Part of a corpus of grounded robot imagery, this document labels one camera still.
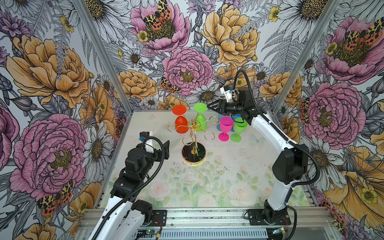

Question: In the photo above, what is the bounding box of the gold wire glass rack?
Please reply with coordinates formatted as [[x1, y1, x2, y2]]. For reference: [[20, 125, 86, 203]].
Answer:
[[167, 114, 220, 166]]

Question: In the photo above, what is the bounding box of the blue wine glass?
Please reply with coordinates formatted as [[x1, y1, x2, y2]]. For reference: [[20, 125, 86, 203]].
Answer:
[[217, 114, 224, 132], [230, 115, 243, 133]]

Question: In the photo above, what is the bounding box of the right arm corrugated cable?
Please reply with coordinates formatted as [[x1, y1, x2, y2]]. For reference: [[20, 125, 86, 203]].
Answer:
[[233, 68, 321, 240]]

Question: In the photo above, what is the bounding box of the aluminium front rail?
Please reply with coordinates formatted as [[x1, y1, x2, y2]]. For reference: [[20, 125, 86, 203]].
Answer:
[[74, 206, 337, 240]]

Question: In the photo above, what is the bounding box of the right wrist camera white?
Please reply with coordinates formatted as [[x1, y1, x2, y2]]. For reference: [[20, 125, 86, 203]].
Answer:
[[220, 86, 237, 103]]

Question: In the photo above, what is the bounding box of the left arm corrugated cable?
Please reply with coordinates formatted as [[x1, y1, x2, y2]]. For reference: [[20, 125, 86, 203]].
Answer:
[[89, 136, 166, 240]]

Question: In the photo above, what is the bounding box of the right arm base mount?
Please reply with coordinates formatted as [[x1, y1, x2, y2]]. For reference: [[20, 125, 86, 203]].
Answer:
[[243, 209, 291, 226]]

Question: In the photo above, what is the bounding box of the red wine glass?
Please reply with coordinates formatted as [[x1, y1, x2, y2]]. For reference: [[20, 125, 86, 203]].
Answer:
[[172, 105, 189, 134]]

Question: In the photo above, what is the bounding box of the blue wine glass front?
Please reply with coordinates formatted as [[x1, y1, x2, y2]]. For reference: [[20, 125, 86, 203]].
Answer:
[[217, 114, 224, 132]]

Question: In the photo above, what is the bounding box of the pink wine glass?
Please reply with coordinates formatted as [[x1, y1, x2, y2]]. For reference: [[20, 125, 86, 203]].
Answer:
[[219, 117, 234, 142]]

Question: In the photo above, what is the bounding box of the green wine glass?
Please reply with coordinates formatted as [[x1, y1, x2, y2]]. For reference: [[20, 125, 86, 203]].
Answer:
[[231, 117, 248, 143], [194, 103, 208, 132]]

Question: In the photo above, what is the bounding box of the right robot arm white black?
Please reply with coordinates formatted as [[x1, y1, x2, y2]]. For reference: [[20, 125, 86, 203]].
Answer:
[[208, 87, 311, 225]]

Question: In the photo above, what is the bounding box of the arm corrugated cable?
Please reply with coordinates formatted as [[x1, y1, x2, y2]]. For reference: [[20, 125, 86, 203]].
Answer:
[[233, 68, 321, 240], [89, 136, 166, 240]]

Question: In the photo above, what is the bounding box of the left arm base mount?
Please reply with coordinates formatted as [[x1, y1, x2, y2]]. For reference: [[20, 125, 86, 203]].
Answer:
[[142, 209, 168, 227]]

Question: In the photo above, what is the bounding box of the green wine glass front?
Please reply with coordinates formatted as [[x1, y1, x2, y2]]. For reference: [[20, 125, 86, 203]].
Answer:
[[231, 117, 248, 143]]

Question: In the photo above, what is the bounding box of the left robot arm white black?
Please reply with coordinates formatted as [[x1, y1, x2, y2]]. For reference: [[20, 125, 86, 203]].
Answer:
[[89, 137, 170, 240]]

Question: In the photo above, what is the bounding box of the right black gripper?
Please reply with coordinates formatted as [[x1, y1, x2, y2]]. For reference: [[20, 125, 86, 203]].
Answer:
[[207, 98, 244, 117]]

